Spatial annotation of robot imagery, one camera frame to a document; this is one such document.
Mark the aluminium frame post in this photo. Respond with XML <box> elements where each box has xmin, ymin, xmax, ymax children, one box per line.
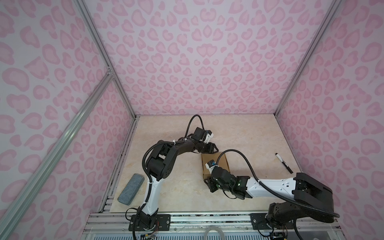
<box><xmin>274</xmin><ymin>0</ymin><xmax>344</xmax><ymax>119</ymax></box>
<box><xmin>73</xmin><ymin>0</ymin><xmax>137</xmax><ymax>120</ymax></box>

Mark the aluminium frame post right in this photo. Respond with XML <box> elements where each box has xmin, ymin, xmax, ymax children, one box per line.
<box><xmin>274</xmin><ymin>0</ymin><xmax>344</xmax><ymax>119</ymax></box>

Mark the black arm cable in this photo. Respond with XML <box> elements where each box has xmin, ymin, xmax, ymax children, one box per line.
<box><xmin>131</xmin><ymin>114</ymin><xmax>205</xmax><ymax>238</ymax></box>
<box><xmin>216</xmin><ymin>149</ymin><xmax>340</xmax><ymax>218</ymax></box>

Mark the brown cardboard paper box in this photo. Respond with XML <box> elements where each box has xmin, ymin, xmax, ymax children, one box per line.
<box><xmin>202</xmin><ymin>152</ymin><xmax>230</xmax><ymax>180</ymax></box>

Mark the black marker pen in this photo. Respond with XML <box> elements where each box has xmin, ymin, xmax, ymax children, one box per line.
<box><xmin>275</xmin><ymin>153</ymin><xmax>294</xmax><ymax>174</ymax></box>

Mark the diagonal aluminium frame bar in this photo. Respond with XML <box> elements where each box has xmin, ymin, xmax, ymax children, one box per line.
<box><xmin>1</xmin><ymin>74</ymin><xmax>113</xmax><ymax>240</ymax></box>

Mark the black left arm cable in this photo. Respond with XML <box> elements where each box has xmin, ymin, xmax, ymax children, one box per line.
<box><xmin>131</xmin><ymin>114</ymin><xmax>205</xmax><ymax>238</ymax></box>

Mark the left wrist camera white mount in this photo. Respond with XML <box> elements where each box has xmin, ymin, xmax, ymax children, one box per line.
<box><xmin>204</xmin><ymin>130</ymin><xmax>214</xmax><ymax>144</ymax></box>

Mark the aluminium frame post left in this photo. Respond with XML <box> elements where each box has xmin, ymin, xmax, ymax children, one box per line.
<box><xmin>73</xmin><ymin>0</ymin><xmax>137</xmax><ymax>120</ymax></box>

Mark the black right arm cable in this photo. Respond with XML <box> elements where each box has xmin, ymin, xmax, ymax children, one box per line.
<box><xmin>216</xmin><ymin>149</ymin><xmax>340</xmax><ymax>218</ymax></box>

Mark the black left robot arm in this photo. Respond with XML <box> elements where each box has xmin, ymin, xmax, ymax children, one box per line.
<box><xmin>137</xmin><ymin>128</ymin><xmax>219</xmax><ymax>229</ymax></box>

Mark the grey whiteboard eraser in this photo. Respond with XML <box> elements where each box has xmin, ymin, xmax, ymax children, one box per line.
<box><xmin>118</xmin><ymin>174</ymin><xmax>145</xmax><ymax>206</ymax></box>

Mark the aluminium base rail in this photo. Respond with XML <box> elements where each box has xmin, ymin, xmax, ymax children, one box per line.
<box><xmin>81</xmin><ymin>212</ymin><xmax>345</xmax><ymax>240</ymax></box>

